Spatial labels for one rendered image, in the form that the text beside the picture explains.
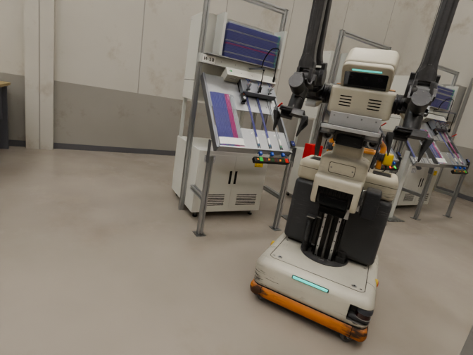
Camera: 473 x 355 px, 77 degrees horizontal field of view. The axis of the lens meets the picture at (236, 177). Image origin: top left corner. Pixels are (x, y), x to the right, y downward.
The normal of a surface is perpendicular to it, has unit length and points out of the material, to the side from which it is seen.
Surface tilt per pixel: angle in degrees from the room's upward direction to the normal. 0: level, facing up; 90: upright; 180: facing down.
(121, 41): 90
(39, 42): 90
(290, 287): 90
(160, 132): 90
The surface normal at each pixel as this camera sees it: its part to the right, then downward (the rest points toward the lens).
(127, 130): 0.45, 0.30
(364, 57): -0.18, -0.59
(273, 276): -0.45, 0.16
